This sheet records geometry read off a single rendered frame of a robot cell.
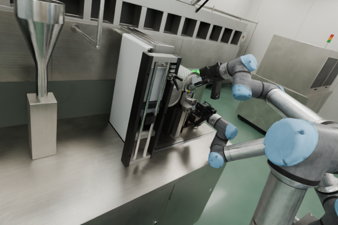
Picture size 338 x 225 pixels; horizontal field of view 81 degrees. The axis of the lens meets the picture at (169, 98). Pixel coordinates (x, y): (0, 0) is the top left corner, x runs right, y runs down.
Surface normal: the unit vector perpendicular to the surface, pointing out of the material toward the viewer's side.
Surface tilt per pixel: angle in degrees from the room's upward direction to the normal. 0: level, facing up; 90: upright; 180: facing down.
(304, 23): 90
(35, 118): 90
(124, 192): 0
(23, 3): 90
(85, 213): 0
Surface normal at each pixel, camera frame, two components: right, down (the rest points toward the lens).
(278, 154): -0.93, -0.32
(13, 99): 0.60, 0.47
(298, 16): -0.76, 0.08
